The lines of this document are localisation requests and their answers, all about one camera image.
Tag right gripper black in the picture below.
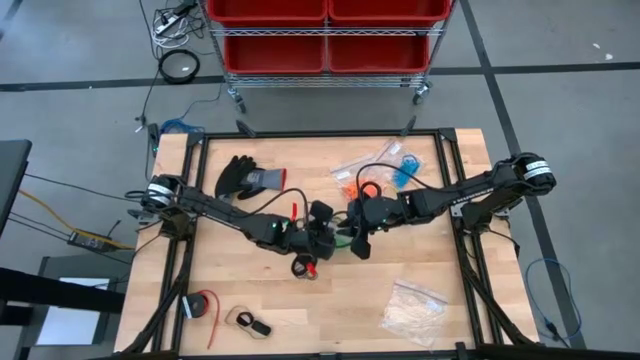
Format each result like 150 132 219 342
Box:
335 195 404 241

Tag blue rubber bands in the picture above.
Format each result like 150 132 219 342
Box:
392 154 421 190

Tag stack of clear zip bags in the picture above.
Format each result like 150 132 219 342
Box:
378 279 450 350

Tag black bundle with green edge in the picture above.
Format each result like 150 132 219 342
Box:
213 154 289 201

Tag small black box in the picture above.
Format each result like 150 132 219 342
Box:
146 122 163 157

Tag black round magnifier lamp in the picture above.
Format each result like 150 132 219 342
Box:
157 48 201 85

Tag grey cart with white sheet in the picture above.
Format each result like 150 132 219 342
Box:
14 254 124 360

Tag white power strip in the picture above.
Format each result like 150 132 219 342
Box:
153 13 182 35

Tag black beam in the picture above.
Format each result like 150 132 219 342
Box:
0 266 126 315

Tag black desk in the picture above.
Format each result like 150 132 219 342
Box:
0 139 33 237

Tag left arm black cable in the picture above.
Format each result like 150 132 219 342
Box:
219 187 311 221

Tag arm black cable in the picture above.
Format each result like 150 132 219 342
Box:
354 162 434 201
219 187 311 221

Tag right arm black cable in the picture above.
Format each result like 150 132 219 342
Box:
354 162 434 201

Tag black aluminium table frame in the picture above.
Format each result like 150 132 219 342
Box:
113 127 542 360

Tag red cable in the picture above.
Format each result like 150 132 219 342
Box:
197 288 222 351

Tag black fin-shaped bracket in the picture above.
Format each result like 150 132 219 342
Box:
234 118 257 139
398 114 419 138

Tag chrome wire shelf rack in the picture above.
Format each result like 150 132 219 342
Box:
199 0 459 115

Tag blue cable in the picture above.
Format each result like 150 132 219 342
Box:
159 117 207 135
523 256 585 349

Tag white coiled cable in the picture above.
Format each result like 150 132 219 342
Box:
151 9 194 50

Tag orange-yellow floor cable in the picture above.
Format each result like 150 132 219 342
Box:
18 188 137 250

